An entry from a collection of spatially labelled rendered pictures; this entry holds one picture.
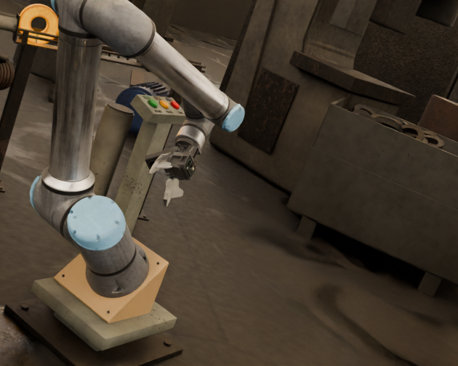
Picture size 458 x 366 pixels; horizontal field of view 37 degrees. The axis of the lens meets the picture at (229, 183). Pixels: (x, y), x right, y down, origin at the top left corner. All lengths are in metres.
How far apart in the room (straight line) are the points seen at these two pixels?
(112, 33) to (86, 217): 0.52
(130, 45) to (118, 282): 0.70
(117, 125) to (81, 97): 0.91
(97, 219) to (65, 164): 0.18
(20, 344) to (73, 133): 0.61
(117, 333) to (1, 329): 0.33
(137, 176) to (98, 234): 0.88
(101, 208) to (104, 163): 0.88
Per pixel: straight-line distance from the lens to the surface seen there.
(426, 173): 3.73
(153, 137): 2.68
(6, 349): 2.02
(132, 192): 2.74
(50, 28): 2.87
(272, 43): 4.78
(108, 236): 1.87
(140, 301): 2.09
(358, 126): 3.71
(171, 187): 2.18
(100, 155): 2.78
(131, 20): 1.68
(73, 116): 1.87
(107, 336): 1.97
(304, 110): 4.51
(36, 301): 2.24
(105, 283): 2.03
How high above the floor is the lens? 1.11
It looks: 15 degrees down
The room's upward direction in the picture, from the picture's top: 22 degrees clockwise
